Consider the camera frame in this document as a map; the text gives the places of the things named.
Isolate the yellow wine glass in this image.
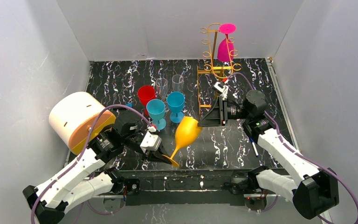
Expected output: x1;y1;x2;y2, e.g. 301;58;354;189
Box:
164;116;202;167

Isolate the blue wine glass front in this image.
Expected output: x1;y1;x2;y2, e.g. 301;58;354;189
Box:
146;99;166;131

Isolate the blue wine glass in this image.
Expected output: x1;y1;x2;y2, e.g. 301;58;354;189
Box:
146;99;166;131
167;91;185;124

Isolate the red wine glass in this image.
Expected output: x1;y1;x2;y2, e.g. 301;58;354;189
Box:
138;85;156;116

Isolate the clear champagne flute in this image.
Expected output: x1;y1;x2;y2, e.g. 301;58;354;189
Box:
155;78;168;101
172;74;184;92

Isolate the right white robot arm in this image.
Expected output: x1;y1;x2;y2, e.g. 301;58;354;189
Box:
198;90;339;219

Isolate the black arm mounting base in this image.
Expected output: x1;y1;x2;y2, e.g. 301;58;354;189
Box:
86;168;278;207

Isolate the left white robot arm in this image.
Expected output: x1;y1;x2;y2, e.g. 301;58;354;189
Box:
22;122;171;224

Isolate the pink wine glass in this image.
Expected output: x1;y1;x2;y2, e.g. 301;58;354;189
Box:
217;23;237;62

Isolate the blue white marker pen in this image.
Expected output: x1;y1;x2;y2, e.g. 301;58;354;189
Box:
249;138;259;158

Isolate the white orange cylinder spool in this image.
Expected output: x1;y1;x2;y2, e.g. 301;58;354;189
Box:
49;91;105;155

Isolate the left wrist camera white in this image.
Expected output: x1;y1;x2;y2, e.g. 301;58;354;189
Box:
140;132;162;153

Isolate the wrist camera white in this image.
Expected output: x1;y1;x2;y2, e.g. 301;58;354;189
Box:
140;132;162;153
213;78;229;100

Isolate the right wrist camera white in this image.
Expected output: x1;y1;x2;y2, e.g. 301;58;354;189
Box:
213;78;229;100

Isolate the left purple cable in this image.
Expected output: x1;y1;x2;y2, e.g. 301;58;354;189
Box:
30;104;158;224

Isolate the purple cable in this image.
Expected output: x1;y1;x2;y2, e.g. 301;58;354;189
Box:
222;72;358;224
30;104;158;224

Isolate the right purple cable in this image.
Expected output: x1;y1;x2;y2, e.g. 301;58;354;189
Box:
222;72;358;224

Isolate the gold wire glass rack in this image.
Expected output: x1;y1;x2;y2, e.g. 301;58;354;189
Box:
197;23;241;115

